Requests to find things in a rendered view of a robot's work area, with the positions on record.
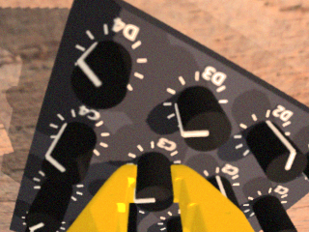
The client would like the dark grey knob box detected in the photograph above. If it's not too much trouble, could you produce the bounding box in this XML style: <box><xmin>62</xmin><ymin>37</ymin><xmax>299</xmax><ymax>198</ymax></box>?
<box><xmin>9</xmin><ymin>0</ymin><xmax>309</xmax><ymax>232</ymax></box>

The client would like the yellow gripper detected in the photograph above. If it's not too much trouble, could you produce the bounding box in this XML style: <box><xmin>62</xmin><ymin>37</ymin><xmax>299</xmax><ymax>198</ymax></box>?
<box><xmin>67</xmin><ymin>164</ymin><xmax>254</xmax><ymax>232</ymax></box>

